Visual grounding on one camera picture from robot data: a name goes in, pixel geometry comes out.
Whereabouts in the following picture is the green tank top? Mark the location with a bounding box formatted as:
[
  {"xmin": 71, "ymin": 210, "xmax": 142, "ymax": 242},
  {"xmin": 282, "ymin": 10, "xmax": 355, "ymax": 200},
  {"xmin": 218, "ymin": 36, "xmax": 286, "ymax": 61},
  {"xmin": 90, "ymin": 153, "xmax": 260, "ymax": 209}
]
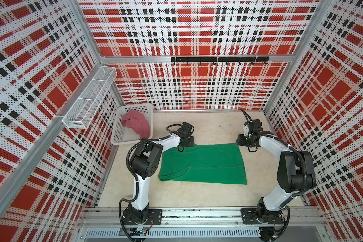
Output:
[{"xmin": 158, "ymin": 143, "xmax": 248, "ymax": 185}]

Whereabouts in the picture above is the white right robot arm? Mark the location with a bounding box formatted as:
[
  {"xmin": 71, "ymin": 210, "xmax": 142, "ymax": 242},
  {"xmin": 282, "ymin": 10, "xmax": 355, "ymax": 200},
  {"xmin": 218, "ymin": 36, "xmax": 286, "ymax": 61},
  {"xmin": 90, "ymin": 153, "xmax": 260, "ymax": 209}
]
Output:
[{"xmin": 237, "ymin": 133, "xmax": 316, "ymax": 224}]

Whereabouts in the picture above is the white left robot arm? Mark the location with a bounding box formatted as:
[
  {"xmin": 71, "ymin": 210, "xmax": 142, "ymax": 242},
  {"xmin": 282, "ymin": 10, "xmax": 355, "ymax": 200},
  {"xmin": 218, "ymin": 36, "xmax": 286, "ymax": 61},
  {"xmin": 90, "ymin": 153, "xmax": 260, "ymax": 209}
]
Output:
[{"xmin": 120, "ymin": 133, "xmax": 195, "ymax": 224}]

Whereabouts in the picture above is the pink tank top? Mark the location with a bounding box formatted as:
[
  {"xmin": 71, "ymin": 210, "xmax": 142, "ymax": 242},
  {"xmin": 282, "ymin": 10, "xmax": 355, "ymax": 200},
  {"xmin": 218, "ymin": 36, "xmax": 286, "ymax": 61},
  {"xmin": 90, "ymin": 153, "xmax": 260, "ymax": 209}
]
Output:
[{"xmin": 122, "ymin": 110, "xmax": 150, "ymax": 139}]

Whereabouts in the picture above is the white plastic laundry basket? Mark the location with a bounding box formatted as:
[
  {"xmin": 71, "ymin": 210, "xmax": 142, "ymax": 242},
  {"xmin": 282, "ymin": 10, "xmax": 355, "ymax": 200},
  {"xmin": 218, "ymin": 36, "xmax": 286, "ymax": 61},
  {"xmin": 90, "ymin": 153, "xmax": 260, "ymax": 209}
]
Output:
[{"xmin": 111, "ymin": 103, "xmax": 153, "ymax": 145}]

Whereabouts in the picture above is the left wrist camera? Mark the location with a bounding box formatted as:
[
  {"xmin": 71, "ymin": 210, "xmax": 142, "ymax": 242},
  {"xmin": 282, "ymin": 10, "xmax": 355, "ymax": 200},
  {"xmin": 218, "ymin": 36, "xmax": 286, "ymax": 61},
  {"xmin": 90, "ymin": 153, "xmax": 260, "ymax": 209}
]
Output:
[{"xmin": 178, "ymin": 122, "xmax": 195, "ymax": 137}]

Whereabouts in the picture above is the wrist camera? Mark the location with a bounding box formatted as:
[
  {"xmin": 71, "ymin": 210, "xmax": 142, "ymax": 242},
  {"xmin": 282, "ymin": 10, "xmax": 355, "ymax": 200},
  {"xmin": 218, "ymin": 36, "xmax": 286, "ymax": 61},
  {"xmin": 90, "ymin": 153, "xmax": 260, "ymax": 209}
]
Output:
[
  {"xmin": 243, "ymin": 119, "xmax": 263, "ymax": 137},
  {"xmin": 178, "ymin": 122, "xmax": 195, "ymax": 137}
]

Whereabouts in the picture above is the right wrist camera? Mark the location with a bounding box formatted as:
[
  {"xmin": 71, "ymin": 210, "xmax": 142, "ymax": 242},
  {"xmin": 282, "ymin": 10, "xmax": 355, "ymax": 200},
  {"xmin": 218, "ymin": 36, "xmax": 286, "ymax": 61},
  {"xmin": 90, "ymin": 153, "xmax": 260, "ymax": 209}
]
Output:
[{"xmin": 243, "ymin": 119, "xmax": 263, "ymax": 137}]

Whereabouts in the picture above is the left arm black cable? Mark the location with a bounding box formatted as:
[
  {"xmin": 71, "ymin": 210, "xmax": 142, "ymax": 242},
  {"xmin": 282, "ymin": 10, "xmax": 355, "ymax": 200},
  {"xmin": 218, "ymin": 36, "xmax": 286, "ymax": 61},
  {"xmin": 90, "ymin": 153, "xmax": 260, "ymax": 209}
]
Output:
[{"xmin": 117, "ymin": 123, "xmax": 185, "ymax": 242}]

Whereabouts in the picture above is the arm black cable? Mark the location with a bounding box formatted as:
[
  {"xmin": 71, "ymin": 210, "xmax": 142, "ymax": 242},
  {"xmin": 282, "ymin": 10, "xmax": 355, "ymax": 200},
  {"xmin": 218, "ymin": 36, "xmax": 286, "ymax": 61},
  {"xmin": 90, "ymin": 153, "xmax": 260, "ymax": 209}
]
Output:
[
  {"xmin": 117, "ymin": 123, "xmax": 185, "ymax": 242},
  {"xmin": 240, "ymin": 108, "xmax": 309, "ymax": 242}
]

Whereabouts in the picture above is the black wall hook rail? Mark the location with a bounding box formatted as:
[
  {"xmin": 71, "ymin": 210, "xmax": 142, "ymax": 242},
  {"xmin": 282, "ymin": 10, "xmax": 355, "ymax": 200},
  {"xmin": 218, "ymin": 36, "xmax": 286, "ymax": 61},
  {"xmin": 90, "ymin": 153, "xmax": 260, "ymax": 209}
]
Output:
[{"xmin": 170, "ymin": 56, "xmax": 270, "ymax": 64}]

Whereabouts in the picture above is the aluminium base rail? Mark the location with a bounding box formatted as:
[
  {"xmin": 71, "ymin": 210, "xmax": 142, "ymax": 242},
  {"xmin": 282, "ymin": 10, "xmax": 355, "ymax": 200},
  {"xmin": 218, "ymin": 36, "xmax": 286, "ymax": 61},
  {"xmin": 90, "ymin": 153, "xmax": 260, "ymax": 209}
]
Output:
[{"xmin": 78, "ymin": 206, "xmax": 326, "ymax": 228}]

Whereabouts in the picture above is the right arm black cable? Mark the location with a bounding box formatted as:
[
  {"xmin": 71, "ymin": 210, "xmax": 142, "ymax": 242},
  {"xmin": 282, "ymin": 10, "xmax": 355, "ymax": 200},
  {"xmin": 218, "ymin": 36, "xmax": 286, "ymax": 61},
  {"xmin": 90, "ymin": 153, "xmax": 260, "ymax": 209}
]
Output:
[{"xmin": 240, "ymin": 108, "xmax": 309, "ymax": 242}]

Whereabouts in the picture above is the white wire wall shelf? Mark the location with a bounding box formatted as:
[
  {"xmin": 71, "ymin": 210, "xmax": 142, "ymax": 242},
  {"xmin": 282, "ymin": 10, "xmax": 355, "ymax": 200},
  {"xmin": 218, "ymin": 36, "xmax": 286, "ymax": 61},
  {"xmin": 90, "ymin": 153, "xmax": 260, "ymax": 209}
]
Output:
[{"xmin": 63, "ymin": 66, "xmax": 117, "ymax": 129}]

